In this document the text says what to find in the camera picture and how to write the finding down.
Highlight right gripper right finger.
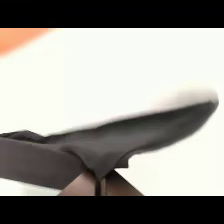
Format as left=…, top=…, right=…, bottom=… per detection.
left=100, top=169, right=145, bottom=197

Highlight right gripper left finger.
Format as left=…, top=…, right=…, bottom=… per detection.
left=57, top=170, right=98, bottom=197

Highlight dark grey garment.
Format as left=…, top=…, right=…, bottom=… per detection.
left=0, top=99, right=220, bottom=192

